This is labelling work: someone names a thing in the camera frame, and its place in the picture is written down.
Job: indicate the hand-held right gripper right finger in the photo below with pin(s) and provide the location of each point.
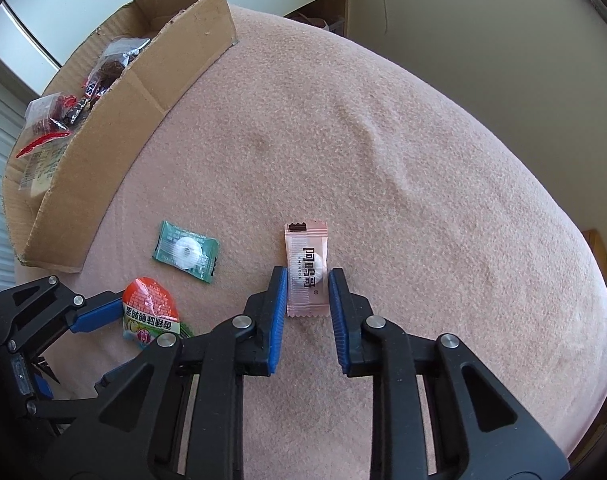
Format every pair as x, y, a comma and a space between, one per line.
337, 320

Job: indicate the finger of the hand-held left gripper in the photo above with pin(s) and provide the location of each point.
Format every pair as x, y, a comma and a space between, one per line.
95, 315
78, 402

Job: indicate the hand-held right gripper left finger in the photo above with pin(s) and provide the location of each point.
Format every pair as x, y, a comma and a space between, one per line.
278, 320

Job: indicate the red and green snack packet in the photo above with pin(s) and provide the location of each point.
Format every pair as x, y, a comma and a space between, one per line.
148, 305

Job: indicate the pink candy packet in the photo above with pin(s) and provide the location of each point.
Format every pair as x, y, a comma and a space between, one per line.
306, 260

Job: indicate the green mint candy packet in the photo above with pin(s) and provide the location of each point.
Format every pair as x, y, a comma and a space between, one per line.
183, 250

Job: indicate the clear red snack packet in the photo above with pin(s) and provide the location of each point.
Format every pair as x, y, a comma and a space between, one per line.
50, 110

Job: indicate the brown cardboard box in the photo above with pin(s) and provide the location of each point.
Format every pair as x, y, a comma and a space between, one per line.
148, 75

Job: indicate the clear packet of dark snack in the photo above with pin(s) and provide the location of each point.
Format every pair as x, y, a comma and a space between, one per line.
120, 57

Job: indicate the wooden stand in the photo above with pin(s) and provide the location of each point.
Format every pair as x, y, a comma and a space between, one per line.
597, 260

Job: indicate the wooden shelf cabinet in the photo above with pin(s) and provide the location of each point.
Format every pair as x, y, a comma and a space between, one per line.
348, 7

